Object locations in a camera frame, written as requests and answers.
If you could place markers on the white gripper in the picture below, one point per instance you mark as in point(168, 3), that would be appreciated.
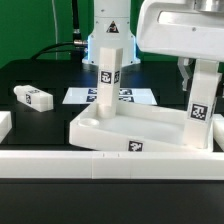
point(176, 28)

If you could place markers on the white desk tabletop tray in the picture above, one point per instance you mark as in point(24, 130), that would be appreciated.
point(134, 128)

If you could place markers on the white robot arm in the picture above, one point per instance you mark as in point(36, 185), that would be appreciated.
point(112, 29)

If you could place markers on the white right fence block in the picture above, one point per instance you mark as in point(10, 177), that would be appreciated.
point(218, 130)

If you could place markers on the white fence block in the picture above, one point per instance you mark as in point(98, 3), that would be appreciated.
point(218, 130)
point(5, 124)

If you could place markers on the fiducial marker sheet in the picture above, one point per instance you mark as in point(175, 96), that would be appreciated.
point(77, 95)

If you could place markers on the white left fence block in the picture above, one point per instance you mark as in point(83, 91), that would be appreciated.
point(5, 124)

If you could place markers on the white front fence bar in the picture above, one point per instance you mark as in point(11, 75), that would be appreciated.
point(111, 165)

